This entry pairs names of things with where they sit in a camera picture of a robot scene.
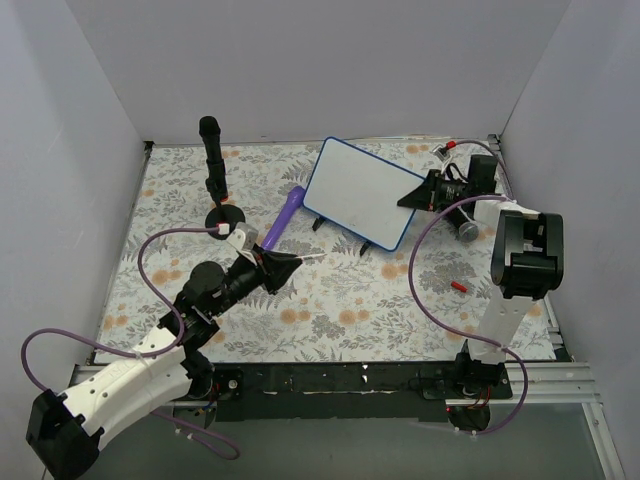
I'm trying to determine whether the red white marker pen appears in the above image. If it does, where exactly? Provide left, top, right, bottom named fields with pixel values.
left=296, top=253, right=326, bottom=262

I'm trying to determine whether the blue framed whiteboard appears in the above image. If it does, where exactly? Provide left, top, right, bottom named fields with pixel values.
left=303, top=137, right=423, bottom=252

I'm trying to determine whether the red marker cap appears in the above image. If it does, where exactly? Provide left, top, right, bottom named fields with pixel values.
left=451, top=281, right=468, bottom=293

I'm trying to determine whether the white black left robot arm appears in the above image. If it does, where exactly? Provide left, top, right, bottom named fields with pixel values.
left=26, top=246, right=303, bottom=479

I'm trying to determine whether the black round microphone stand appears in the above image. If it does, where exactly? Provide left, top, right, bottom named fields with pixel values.
left=205, top=200, right=246, bottom=238

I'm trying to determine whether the black microphone on stand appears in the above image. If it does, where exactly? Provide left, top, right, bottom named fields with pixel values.
left=199, top=116, right=228, bottom=201

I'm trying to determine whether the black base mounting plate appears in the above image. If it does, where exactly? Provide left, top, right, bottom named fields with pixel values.
left=172, top=360, right=514, bottom=426

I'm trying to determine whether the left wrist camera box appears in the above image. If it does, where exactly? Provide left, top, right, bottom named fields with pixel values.
left=226, top=222, right=258, bottom=259

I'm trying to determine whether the black wire whiteboard stand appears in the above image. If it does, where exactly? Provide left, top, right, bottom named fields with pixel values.
left=331, top=231, right=373, bottom=257

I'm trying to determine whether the aluminium front rail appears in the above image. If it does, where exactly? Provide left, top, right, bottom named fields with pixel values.
left=69, top=361, right=602, bottom=405

